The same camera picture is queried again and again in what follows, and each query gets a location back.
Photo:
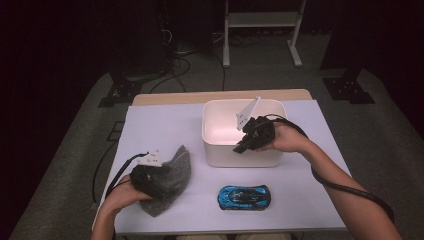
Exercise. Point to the person's left hand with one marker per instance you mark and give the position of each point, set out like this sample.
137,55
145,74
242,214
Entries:
123,196

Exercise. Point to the blue and black toy car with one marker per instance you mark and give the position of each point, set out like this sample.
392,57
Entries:
243,197

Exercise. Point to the person's right hand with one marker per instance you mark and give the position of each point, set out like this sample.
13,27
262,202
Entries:
288,138

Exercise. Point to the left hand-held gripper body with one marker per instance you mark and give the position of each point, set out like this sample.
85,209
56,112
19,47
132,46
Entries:
148,180

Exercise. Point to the grey fluffy cloth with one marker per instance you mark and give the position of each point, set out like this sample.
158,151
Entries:
180,173

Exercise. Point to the black stand base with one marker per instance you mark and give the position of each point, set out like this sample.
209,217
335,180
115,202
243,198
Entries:
123,91
348,90

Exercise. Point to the white plastic bin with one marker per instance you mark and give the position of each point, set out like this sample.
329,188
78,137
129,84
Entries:
220,126

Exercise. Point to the white metal stand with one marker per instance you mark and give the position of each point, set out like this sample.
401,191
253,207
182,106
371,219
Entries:
263,19

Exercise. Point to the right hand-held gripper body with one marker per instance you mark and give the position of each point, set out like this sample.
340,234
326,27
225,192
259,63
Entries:
261,133

